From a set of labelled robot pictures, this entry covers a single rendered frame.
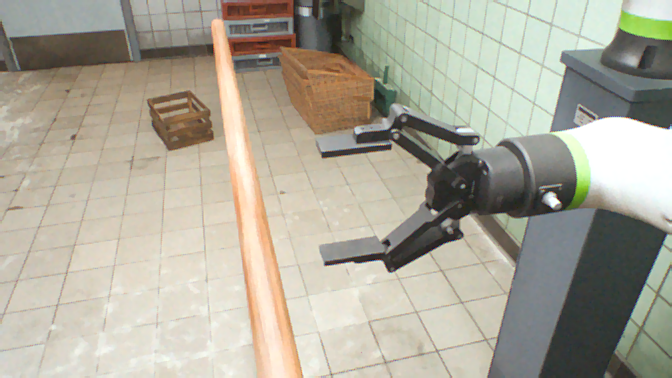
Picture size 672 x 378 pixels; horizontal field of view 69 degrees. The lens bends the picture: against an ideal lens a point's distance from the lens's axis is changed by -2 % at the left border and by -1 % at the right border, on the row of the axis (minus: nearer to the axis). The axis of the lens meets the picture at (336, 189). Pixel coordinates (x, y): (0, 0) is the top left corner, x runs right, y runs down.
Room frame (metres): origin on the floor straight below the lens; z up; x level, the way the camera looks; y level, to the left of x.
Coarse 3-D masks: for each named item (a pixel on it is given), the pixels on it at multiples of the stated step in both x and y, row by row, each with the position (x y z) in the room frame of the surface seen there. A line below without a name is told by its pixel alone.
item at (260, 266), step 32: (224, 32) 1.07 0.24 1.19; (224, 64) 0.84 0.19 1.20; (224, 96) 0.70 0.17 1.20; (256, 192) 0.43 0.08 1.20; (256, 224) 0.37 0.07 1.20; (256, 256) 0.32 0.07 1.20; (256, 288) 0.29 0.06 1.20; (256, 320) 0.26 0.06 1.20; (288, 320) 0.26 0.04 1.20; (256, 352) 0.23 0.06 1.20; (288, 352) 0.22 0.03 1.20
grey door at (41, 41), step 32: (0, 0) 4.34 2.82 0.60; (32, 0) 4.40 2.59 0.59; (64, 0) 4.46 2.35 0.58; (96, 0) 4.53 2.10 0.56; (128, 0) 4.58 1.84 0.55; (0, 32) 4.30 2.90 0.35; (32, 32) 4.38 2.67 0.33; (64, 32) 4.44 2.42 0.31; (96, 32) 4.51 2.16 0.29; (128, 32) 4.57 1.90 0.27; (32, 64) 4.35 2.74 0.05; (64, 64) 4.42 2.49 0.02; (96, 64) 4.49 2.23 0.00
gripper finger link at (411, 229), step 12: (420, 204) 0.48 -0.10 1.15; (456, 204) 0.45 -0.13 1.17; (420, 216) 0.46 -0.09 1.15; (432, 216) 0.45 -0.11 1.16; (444, 216) 0.45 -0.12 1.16; (396, 228) 0.46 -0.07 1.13; (408, 228) 0.45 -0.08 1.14; (420, 228) 0.45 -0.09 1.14; (384, 240) 0.46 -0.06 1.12; (396, 240) 0.45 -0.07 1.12; (408, 240) 0.44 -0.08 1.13; (396, 252) 0.44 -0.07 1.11
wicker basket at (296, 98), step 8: (288, 80) 3.31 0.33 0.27; (288, 88) 3.44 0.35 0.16; (296, 88) 3.15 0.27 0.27; (296, 96) 3.22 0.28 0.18; (296, 104) 3.34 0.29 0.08; (304, 112) 3.14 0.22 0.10; (320, 112) 3.02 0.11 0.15; (304, 120) 3.23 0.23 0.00; (312, 120) 3.00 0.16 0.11; (320, 120) 3.02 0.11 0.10; (328, 120) 3.04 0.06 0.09; (360, 120) 3.22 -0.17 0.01; (368, 120) 3.15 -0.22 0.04; (312, 128) 3.05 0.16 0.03; (320, 128) 3.05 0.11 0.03; (328, 128) 3.04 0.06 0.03; (336, 128) 3.06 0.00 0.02; (344, 128) 3.08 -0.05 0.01; (352, 128) 3.10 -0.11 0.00
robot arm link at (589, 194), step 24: (600, 120) 0.53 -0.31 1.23; (624, 120) 0.52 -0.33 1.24; (576, 144) 0.48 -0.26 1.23; (600, 144) 0.48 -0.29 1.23; (624, 144) 0.47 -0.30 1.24; (576, 168) 0.46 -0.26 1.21; (600, 168) 0.46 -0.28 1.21; (624, 168) 0.44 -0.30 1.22; (576, 192) 0.45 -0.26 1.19; (600, 192) 0.46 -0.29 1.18
